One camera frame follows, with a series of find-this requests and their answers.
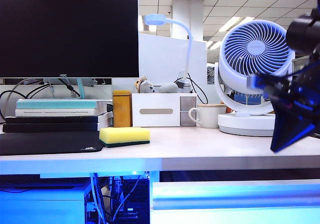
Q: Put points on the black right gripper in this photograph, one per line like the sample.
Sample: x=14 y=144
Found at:
x=302 y=96

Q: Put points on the white desk drawer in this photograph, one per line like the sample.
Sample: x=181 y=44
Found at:
x=225 y=196

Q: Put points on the yellow sponge with green pad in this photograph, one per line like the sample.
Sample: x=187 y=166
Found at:
x=123 y=134

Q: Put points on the white round desk fan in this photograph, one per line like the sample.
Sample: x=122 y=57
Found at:
x=237 y=124

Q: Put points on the white ceramic mug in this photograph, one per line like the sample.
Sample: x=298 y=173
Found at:
x=210 y=118

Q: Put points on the round wooden mug lid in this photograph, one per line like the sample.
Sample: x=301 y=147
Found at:
x=212 y=106

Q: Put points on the grey desk divider panel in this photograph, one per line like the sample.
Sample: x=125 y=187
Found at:
x=212 y=93

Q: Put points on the white background fan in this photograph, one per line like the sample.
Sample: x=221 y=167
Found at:
x=211 y=74

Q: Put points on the grey stone shaped plush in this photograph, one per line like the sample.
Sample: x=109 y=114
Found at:
x=167 y=87

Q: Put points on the white tissue box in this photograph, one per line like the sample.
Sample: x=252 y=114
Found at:
x=155 y=101

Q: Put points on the white partition board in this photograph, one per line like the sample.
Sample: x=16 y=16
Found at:
x=162 y=57

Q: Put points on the small brown white plush toy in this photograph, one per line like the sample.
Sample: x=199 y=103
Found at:
x=144 y=86

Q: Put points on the amber yellow rectangular tin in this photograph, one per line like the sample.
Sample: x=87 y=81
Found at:
x=121 y=111

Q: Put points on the black computer tower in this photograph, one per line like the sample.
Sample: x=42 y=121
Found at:
x=135 y=196

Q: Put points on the white gooseneck desk lamp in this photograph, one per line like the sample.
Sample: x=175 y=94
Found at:
x=154 y=19

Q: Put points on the teal covered book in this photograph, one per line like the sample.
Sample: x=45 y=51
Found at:
x=55 y=104

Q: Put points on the white covered book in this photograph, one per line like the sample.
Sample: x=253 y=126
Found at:
x=50 y=112

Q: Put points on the black AOC computer monitor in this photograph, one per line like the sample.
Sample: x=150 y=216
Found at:
x=67 y=34

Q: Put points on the black mouse pad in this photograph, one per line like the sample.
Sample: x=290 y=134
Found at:
x=45 y=143

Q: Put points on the white cabinet unit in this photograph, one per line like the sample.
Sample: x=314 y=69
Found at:
x=42 y=206

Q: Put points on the black flat box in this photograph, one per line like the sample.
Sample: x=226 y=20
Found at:
x=20 y=178

